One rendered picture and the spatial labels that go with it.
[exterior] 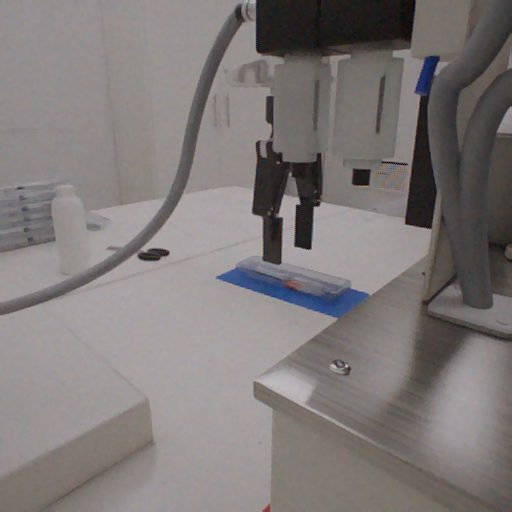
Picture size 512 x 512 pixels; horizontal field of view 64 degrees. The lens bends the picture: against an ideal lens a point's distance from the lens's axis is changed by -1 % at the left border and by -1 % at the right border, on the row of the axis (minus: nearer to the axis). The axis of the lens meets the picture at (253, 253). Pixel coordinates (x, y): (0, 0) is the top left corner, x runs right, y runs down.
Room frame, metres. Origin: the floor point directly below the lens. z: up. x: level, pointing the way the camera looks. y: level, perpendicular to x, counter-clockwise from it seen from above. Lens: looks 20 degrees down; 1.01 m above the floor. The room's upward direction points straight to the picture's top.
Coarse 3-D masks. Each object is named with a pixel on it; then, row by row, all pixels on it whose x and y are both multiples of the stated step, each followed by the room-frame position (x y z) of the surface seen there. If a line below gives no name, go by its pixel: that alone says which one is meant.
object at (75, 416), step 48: (0, 288) 0.48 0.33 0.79; (0, 336) 0.36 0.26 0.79; (48, 336) 0.36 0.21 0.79; (0, 384) 0.29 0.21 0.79; (48, 384) 0.29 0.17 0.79; (96, 384) 0.29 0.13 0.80; (0, 432) 0.23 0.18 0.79; (48, 432) 0.23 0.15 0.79; (96, 432) 0.24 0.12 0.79; (144, 432) 0.26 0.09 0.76; (0, 480) 0.19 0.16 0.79; (48, 480) 0.21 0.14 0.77
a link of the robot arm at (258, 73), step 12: (252, 60) 0.58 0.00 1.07; (264, 60) 0.55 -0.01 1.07; (276, 60) 0.55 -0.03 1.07; (324, 60) 0.56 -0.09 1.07; (240, 72) 0.55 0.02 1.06; (252, 72) 0.55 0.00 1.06; (264, 72) 0.55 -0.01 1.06; (240, 84) 0.56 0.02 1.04; (252, 84) 0.55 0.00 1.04; (264, 84) 0.55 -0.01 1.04
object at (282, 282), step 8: (248, 272) 0.61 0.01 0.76; (256, 272) 0.60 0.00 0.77; (320, 272) 0.59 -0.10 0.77; (264, 280) 0.61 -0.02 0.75; (272, 280) 0.59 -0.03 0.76; (280, 280) 0.57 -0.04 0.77; (288, 280) 0.56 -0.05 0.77; (288, 288) 0.58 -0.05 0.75; (296, 288) 0.57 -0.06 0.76; (304, 288) 0.55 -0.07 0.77; (312, 288) 0.54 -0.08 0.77; (344, 288) 0.54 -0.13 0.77; (320, 296) 0.54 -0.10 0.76; (328, 296) 0.52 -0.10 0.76; (336, 296) 0.52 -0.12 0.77
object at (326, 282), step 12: (240, 264) 0.63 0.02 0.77; (252, 264) 0.63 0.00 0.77; (264, 264) 0.63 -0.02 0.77; (288, 264) 0.63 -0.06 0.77; (288, 276) 0.58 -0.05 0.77; (300, 276) 0.58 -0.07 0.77; (312, 276) 0.58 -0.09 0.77; (324, 276) 0.58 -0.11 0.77; (324, 288) 0.53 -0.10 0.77; (336, 288) 0.53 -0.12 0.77
